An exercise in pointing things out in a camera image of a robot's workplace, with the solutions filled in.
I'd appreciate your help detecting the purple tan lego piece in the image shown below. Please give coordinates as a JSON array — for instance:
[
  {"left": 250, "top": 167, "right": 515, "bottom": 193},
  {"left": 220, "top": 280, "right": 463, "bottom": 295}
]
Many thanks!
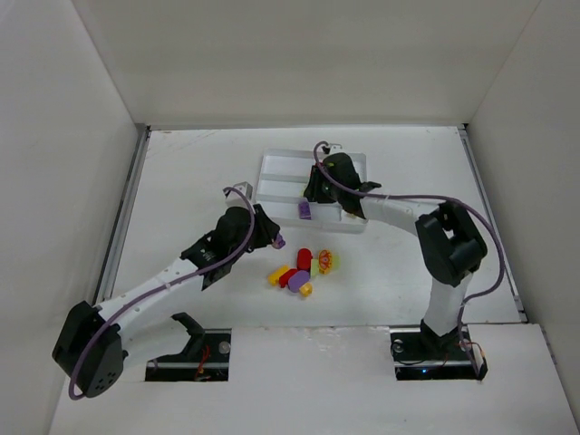
[{"left": 298, "top": 201, "right": 312, "bottom": 220}]

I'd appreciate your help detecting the yellow lego brick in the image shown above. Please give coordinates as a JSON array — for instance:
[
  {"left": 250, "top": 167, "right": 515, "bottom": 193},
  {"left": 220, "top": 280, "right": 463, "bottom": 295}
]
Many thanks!
[{"left": 267, "top": 265, "right": 290, "bottom": 286}]

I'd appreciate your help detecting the dark red lego brick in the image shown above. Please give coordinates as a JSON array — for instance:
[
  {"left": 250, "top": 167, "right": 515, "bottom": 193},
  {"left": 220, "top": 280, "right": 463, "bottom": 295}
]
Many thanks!
[{"left": 278, "top": 268, "right": 298, "bottom": 288}]

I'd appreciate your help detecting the purple rounded lego piece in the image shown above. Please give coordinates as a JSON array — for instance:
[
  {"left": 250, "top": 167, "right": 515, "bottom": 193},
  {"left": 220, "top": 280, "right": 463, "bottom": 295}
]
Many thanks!
[{"left": 287, "top": 269, "right": 310, "bottom": 293}]

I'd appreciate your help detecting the small orange lego piece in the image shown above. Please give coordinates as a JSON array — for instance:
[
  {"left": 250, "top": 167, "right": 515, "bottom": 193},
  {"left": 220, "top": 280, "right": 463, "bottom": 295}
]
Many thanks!
[{"left": 299, "top": 283, "right": 313, "bottom": 297}]

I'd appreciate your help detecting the purple patterned lego brick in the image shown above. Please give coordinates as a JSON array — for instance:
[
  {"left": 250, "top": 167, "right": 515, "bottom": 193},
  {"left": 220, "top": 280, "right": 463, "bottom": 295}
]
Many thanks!
[{"left": 272, "top": 233, "right": 285, "bottom": 249}]

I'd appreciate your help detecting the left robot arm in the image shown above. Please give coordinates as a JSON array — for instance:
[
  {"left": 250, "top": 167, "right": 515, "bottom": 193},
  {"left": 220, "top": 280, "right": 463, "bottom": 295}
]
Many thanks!
[{"left": 52, "top": 204, "right": 285, "bottom": 401}]

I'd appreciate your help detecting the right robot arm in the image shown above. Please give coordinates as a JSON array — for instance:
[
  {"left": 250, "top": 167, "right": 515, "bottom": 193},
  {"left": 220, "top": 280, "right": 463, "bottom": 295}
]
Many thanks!
[{"left": 304, "top": 152, "right": 488, "bottom": 350}]

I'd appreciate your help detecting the red rounded lego brick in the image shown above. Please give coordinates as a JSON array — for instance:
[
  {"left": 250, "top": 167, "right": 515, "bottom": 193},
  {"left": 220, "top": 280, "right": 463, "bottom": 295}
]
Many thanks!
[{"left": 296, "top": 248, "right": 313, "bottom": 272}]

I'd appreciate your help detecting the light green curved lego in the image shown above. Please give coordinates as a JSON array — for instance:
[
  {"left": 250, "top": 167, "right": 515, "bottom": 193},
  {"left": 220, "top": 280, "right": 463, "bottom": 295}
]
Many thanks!
[{"left": 310, "top": 258, "right": 322, "bottom": 278}]

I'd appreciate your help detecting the orange patterned lego piece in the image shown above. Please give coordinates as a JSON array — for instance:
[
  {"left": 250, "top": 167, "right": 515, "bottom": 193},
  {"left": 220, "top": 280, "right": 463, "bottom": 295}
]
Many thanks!
[{"left": 317, "top": 249, "right": 341, "bottom": 275}]

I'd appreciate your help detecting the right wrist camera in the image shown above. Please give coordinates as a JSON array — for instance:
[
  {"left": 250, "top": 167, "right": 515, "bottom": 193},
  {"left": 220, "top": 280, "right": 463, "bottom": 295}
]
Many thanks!
[{"left": 323, "top": 143, "right": 343, "bottom": 154}]

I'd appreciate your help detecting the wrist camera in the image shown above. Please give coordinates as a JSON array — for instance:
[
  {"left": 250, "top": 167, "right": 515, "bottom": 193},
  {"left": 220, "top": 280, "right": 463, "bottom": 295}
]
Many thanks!
[
  {"left": 323, "top": 143, "right": 343, "bottom": 154},
  {"left": 233, "top": 181, "right": 253, "bottom": 200}
]

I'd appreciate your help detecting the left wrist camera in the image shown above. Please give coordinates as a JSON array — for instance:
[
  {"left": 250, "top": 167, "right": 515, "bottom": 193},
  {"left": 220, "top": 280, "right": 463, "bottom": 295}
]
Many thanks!
[{"left": 233, "top": 181, "right": 253, "bottom": 200}]

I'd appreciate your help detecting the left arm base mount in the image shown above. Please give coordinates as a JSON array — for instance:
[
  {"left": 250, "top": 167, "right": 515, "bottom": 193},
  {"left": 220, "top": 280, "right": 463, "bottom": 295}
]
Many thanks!
[{"left": 144, "top": 313, "right": 232, "bottom": 382}]

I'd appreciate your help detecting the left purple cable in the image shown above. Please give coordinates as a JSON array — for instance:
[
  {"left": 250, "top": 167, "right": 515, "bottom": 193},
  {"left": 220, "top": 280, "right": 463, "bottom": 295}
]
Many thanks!
[{"left": 67, "top": 186, "right": 255, "bottom": 401}]

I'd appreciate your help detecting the purple cable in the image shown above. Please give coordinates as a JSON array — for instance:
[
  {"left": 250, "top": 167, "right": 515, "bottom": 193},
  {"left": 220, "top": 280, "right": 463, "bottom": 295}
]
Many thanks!
[
  {"left": 313, "top": 140, "right": 506, "bottom": 354},
  {"left": 67, "top": 186, "right": 255, "bottom": 401}
]

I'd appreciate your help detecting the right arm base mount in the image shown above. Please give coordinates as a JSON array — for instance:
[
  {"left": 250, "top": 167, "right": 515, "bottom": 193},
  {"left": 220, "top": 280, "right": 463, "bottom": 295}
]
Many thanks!
[{"left": 390, "top": 324, "right": 488, "bottom": 382}]

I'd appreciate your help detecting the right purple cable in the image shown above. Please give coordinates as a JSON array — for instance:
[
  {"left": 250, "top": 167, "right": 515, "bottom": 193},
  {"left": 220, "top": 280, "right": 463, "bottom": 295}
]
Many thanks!
[{"left": 313, "top": 140, "right": 506, "bottom": 354}]

